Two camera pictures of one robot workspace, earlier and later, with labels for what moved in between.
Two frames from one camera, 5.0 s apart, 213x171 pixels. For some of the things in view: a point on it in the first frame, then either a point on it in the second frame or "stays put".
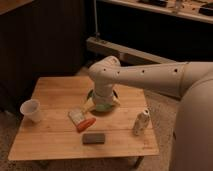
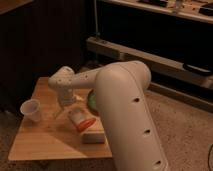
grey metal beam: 125,55 stays put
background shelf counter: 201,10 stays put
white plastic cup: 31,108 stays put
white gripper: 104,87 -> 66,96
